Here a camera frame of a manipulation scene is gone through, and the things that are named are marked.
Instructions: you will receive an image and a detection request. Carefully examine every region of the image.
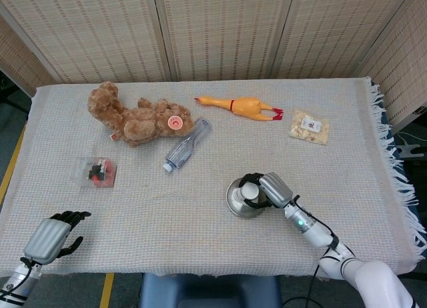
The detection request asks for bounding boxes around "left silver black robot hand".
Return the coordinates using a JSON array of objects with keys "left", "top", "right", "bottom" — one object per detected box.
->
[{"left": 23, "top": 210, "right": 92, "bottom": 265}]

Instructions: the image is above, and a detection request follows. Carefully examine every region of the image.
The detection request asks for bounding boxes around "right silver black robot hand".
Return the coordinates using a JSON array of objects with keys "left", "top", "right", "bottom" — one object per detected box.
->
[{"left": 238, "top": 171, "right": 296, "bottom": 210}]

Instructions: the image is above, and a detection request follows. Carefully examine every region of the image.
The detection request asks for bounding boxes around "white paper cup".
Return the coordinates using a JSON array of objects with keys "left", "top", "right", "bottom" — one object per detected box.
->
[{"left": 233, "top": 182, "right": 261, "bottom": 206}]

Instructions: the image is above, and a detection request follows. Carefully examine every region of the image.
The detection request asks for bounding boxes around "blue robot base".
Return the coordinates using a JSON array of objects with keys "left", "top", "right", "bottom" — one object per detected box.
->
[{"left": 138, "top": 273, "right": 283, "bottom": 308}]

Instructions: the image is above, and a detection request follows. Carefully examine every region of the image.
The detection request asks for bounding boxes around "round metal plate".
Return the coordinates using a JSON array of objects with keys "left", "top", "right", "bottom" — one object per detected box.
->
[{"left": 226, "top": 174, "right": 278, "bottom": 219}]

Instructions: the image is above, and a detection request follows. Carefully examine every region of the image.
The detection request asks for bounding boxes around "clear snack bag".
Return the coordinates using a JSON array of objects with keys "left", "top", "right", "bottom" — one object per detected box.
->
[{"left": 288, "top": 109, "right": 332, "bottom": 145}]

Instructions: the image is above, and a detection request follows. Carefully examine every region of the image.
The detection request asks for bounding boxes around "beige waffle tablecloth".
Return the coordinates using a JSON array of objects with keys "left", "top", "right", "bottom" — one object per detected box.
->
[{"left": 0, "top": 76, "right": 426, "bottom": 278}]

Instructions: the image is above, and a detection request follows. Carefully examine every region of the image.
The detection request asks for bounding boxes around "clear plastic box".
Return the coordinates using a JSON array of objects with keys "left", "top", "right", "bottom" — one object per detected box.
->
[{"left": 74, "top": 156, "right": 118, "bottom": 189}]

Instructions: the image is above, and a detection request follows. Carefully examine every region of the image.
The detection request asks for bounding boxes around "red black toy car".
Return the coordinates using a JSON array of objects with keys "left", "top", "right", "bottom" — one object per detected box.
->
[{"left": 85, "top": 157, "right": 113, "bottom": 185}]

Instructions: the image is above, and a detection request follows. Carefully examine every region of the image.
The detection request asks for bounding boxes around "yellow rubber chicken toy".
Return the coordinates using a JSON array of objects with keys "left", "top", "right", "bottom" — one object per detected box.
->
[{"left": 194, "top": 95, "right": 285, "bottom": 123}]

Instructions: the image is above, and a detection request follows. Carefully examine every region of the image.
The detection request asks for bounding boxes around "clear plastic water bottle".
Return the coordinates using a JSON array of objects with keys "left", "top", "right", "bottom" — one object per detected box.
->
[{"left": 162, "top": 117, "right": 214, "bottom": 173}]

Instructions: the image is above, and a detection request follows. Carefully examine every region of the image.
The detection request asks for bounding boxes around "brown teddy bear plush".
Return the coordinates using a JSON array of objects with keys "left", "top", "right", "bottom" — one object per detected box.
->
[{"left": 87, "top": 81, "right": 193, "bottom": 148}]

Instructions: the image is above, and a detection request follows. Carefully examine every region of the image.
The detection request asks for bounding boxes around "woven folding screen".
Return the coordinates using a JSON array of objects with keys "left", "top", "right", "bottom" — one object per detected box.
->
[{"left": 0, "top": 0, "right": 427, "bottom": 126}]

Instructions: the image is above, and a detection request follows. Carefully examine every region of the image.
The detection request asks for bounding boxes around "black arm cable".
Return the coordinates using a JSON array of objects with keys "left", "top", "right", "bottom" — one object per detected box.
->
[{"left": 283, "top": 195, "right": 338, "bottom": 308}]

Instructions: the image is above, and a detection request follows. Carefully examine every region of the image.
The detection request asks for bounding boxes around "grey metal bracket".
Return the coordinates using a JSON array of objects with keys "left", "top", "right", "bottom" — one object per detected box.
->
[{"left": 398, "top": 131, "right": 423, "bottom": 161}]

